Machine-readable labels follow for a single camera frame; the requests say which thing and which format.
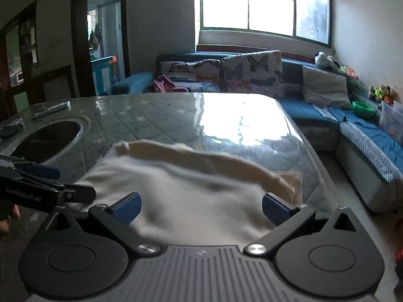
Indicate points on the blue sofa blanket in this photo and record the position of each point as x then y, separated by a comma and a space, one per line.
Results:
383, 152

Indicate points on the light blue cabinet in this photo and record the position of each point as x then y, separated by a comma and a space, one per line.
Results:
102, 73

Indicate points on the butterfly cushion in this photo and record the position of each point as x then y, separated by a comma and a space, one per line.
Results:
259, 72
195, 76

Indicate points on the grey plain cushion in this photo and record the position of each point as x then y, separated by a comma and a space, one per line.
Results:
325, 88

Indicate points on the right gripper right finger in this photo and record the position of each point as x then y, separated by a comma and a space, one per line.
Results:
289, 223

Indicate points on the window with green frame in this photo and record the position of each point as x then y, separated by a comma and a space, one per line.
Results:
276, 23

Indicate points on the right butterfly cushion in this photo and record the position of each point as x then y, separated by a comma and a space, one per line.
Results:
259, 72

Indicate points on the green plastic bowl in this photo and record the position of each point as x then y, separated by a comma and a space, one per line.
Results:
362, 109

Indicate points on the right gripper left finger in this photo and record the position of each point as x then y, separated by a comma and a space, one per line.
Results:
114, 221

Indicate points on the flat grey packet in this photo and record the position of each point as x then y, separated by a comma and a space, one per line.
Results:
52, 109

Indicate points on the colourful plush toys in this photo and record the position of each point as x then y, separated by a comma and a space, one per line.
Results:
377, 94

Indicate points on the dark wooden cabinet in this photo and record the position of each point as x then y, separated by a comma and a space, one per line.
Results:
23, 83

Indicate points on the white plush toy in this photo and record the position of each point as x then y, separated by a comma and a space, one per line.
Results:
326, 61

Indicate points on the person's left hand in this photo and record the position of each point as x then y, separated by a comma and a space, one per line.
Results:
7, 215

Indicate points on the pink cloth on sofa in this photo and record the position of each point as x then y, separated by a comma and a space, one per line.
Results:
164, 85

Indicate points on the dark folded cloth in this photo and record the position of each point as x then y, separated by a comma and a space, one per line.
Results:
9, 129

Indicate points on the blue corner sofa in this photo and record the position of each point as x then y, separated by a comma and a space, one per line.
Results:
324, 136

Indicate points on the red plastic item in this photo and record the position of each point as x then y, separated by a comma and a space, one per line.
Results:
399, 257

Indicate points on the left butterfly cushion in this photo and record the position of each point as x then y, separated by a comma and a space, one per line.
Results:
195, 76

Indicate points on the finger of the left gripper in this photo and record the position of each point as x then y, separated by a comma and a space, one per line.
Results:
38, 170
74, 193

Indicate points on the cream white garment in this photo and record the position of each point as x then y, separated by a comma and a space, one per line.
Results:
191, 197

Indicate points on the clear plastic storage box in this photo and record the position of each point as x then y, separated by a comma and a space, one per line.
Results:
391, 120

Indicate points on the round black induction cooktop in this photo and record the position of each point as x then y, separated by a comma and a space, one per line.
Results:
47, 141

